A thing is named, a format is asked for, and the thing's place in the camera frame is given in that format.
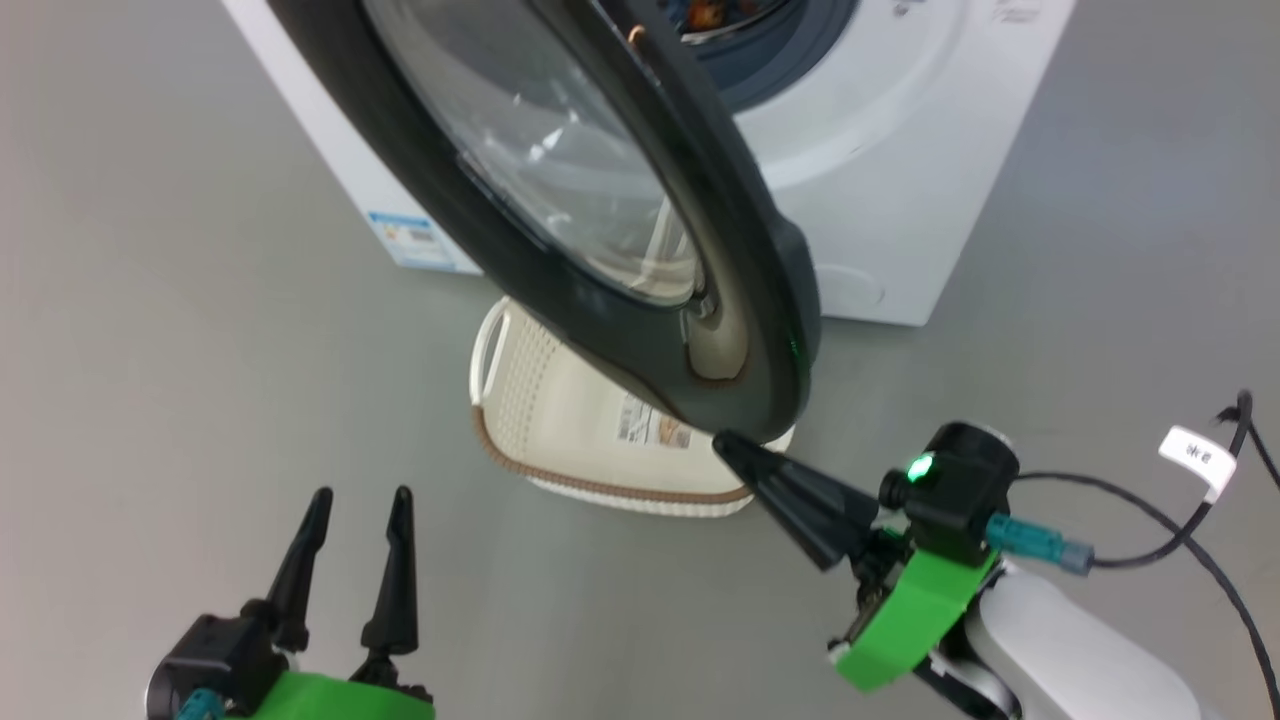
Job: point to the black-rimmed glass washer door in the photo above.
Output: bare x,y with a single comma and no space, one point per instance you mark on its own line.
760,300

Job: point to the white perforated laundry basket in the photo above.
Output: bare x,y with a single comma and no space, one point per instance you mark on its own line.
560,440

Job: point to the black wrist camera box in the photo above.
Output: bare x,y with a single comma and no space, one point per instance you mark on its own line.
215,655
955,490

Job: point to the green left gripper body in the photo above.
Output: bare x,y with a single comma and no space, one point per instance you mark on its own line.
330,700

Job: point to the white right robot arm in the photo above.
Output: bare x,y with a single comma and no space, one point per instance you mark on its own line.
1060,650

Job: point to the white front-load washing machine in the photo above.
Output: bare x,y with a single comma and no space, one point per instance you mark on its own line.
900,200

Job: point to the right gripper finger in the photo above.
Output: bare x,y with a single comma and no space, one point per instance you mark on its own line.
810,485
825,540

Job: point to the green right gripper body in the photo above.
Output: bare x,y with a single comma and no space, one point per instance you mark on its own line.
920,610

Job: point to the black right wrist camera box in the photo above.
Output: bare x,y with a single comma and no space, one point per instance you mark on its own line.
955,490

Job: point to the blue cartoon-print garment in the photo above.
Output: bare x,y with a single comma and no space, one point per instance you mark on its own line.
705,14

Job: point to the round filter cover panel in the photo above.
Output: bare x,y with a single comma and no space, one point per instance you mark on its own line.
850,288

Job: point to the blue energy label sticker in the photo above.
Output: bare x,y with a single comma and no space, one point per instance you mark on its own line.
412,240

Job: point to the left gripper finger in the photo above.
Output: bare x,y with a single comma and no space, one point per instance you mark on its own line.
395,580
295,570

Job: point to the paper label inside basket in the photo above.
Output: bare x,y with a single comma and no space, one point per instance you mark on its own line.
650,425

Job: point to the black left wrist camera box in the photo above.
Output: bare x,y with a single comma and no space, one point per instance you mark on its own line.
215,655

